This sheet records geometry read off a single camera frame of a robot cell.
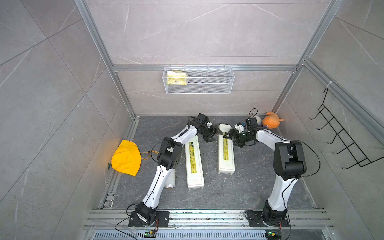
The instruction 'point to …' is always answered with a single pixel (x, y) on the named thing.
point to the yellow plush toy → (126, 158)
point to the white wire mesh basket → (198, 80)
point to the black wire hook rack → (355, 153)
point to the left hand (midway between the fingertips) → (222, 134)
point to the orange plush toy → (271, 120)
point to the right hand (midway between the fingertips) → (228, 139)
